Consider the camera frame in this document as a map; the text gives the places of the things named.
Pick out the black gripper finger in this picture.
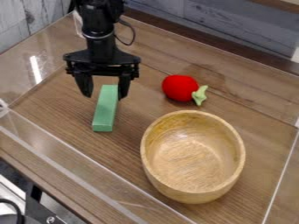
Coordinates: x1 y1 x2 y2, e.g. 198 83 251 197
118 73 131 99
75 73 94 97

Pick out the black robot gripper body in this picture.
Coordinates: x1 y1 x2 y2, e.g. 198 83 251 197
63 33 142 80

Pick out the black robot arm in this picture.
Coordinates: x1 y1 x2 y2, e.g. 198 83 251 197
63 0 142 99

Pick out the green rectangular block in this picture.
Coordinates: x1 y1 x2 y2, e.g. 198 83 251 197
93 85 118 132

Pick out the light wooden bowl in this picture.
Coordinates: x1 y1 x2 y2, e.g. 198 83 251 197
141 110 247 204

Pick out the red plush tomato toy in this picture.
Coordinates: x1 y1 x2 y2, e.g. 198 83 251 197
162 74 210 106

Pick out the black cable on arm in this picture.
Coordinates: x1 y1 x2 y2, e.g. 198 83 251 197
114 17 137 46

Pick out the black metal table bracket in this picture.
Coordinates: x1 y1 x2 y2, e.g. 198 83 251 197
24 184 67 224

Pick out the black cable under table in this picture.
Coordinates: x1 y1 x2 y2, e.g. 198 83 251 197
0 198 26 224

